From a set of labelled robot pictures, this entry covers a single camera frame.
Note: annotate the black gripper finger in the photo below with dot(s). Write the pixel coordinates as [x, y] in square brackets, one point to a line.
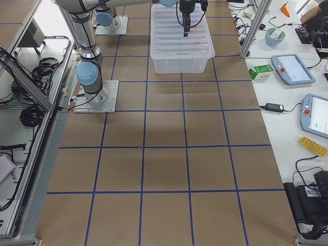
[186, 22]

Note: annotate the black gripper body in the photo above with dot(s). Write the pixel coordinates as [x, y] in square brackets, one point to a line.
[185, 6]

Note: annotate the clear plastic storage box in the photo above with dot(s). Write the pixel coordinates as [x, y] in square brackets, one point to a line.
[185, 65]

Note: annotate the clear plastic box lid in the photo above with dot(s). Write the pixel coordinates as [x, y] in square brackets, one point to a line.
[167, 35]

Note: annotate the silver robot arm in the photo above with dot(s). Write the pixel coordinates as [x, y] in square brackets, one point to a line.
[108, 18]
[88, 72]

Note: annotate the grey control box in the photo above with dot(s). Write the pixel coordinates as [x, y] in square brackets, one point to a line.
[33, 38]

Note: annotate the green blue bowl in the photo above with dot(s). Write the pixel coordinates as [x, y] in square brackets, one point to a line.
[274, 36]

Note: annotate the green white milk carton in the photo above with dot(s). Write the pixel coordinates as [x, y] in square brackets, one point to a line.
[260, 72]

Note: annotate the orange toy carrot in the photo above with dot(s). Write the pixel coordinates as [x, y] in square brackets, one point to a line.
[284, 10]

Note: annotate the upper teach pendant tablet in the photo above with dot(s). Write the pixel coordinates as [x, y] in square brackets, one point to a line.
[292, 70]

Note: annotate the teach pendant tablet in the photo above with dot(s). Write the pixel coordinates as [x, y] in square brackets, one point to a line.
[313, 116]
[292, 70]

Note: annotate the black power adapter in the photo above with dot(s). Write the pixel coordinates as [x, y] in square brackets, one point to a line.
[273, 107]

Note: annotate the person in black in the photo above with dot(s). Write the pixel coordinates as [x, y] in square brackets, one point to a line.
[315, 23]

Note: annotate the lower teach pendant tablet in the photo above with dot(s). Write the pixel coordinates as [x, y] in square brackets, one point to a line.
[313, 116]

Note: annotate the yellow ridged toy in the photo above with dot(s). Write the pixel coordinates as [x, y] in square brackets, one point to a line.
[313, 147]

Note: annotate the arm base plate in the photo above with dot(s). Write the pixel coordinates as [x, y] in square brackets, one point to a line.
[104, 102]
[122, 30]

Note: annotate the aluminium frame post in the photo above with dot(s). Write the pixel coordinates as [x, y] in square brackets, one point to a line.
[259, 16]

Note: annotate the black device with cables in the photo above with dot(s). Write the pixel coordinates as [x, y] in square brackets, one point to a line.
[309, 205]

